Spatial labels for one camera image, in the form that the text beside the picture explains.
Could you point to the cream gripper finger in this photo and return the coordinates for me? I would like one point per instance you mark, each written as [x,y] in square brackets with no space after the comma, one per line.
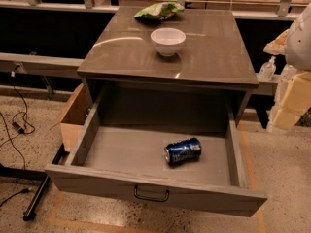
[293,100]
[277,46]

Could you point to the blue pepsi can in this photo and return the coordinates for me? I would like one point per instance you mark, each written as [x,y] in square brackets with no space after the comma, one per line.
[183,150]

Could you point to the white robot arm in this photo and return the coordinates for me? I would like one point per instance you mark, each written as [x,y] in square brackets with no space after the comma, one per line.
[295,44]

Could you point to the grey counter cabinet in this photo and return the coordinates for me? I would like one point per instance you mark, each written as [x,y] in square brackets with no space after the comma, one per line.
[196,47]

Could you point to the open grey top drawer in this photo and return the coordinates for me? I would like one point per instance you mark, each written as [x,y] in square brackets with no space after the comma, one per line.
[122,145]

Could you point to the right clear sanitizer bottle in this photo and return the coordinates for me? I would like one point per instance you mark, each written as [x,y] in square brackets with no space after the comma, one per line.
[287,72]

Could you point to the clear sanitizer bottle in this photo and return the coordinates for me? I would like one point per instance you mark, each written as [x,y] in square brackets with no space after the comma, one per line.
[267,70]
[287,72]

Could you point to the left clear sanitizer bottle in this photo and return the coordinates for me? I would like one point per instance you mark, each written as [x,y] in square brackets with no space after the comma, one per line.
[267,70]

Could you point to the white ceramic bowl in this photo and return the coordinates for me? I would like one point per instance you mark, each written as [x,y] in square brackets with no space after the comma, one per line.
[167,41]

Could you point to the green chip bag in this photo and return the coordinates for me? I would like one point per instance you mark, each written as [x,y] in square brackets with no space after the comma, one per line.
[160,11]

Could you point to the open cardboard box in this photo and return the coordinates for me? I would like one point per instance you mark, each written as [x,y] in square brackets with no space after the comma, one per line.
[72,116]

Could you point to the black metal stand leg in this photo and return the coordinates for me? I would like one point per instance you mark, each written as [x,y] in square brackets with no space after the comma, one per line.
[30,214]

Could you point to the black drawer handle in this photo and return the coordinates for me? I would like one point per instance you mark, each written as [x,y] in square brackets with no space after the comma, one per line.
[150,195]

